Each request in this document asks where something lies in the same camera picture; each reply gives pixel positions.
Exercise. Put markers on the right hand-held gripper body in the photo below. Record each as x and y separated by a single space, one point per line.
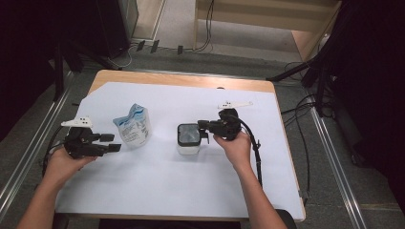
227 127

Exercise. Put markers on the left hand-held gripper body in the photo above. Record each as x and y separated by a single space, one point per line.
82 144

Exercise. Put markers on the clear container with black lid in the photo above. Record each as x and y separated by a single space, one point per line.
188 135

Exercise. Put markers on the white and blue refill pouch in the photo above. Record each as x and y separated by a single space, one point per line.
133 127

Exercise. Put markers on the person's right hand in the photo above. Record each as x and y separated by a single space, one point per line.
238 149

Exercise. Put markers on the person's left hand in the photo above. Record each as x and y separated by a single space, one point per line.
62 167

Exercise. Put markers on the black upright stand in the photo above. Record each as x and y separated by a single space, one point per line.
58 79

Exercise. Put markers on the small black floor block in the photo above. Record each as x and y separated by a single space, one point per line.
180 50
154 46
141 45

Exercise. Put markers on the black tripod stand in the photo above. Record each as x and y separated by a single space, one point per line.
286 73

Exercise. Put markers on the black chair armrest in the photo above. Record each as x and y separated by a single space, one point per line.
288 219

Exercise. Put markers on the dark curtain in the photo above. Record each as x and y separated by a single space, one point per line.
25 47
375 79

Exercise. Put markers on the grey metal cabinet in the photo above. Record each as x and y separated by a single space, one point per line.
130 16

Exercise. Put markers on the metal floor rail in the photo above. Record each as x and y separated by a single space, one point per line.
19 178
337 178

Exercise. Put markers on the light wooden shelf frame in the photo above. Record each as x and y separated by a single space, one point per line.
254 24

